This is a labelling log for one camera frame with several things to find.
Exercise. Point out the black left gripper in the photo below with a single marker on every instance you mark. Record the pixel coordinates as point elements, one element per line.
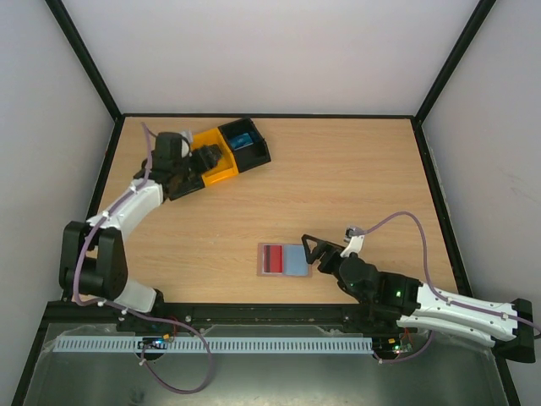
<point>199,152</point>

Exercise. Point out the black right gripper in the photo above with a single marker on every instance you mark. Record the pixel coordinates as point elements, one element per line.
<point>323,256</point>

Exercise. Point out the black VIP card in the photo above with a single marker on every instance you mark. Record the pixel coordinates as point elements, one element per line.
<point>215,155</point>

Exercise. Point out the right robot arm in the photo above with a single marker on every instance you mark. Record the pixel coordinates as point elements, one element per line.
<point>506,328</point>

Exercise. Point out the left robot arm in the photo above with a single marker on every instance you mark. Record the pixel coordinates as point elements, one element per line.
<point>93,264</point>

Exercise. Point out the blue card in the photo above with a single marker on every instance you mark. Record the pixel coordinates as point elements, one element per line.
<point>241,141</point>

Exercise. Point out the yellow bin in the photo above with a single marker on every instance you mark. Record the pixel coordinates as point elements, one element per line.
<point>226,167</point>

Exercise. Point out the black bin right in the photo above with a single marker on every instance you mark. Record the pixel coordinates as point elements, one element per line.
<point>248,146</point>

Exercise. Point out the black bin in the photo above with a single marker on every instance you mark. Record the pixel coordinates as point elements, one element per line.
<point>248,146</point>
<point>179,185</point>

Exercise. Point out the black bin left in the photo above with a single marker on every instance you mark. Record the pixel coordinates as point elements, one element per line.
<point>179,185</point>

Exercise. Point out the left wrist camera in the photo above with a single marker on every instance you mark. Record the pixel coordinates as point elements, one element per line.
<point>187,138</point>

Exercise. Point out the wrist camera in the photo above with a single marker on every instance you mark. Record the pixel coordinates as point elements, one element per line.
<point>354,238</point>
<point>187,138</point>

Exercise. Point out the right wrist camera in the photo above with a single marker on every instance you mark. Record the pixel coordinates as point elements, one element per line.
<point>354,238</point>

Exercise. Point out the slotted cable duct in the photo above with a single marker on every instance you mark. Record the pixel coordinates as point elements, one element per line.
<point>216,345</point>

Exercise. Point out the black aluminium frame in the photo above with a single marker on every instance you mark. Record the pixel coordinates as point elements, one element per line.
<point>474,23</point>

